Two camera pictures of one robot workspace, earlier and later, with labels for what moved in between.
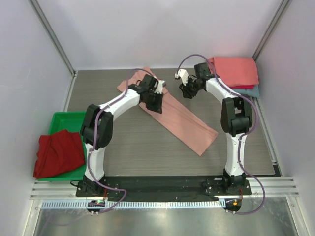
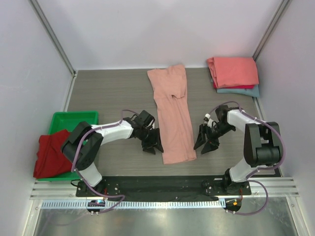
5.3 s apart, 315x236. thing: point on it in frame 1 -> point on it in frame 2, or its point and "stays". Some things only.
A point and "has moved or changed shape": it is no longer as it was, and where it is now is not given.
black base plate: (127, 189) stays
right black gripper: (188, 87) -> (209, 135)
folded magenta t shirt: (242, 86) stays
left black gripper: (157, 107) -> (155, 141)
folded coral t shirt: (233, 71) stays
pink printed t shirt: (177, 120) has moved or changed shape
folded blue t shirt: (250, 92) stays
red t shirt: (58, 153) stays
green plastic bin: (72, 121) stays
